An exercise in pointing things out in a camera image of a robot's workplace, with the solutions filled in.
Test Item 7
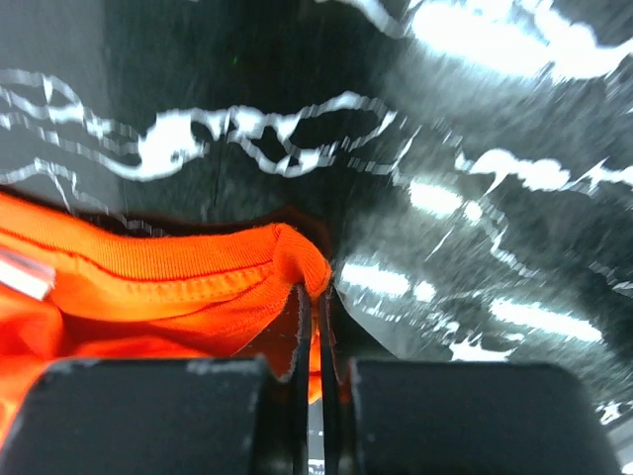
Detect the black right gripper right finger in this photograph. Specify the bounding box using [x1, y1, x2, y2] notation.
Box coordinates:
[318, 289, 620, 474]

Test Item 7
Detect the orange t-shirt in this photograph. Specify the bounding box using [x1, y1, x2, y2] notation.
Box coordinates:
[1, 195, 331, 429]

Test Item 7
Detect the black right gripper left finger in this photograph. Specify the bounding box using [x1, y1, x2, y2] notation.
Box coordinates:
[1, 286, 312, 474]

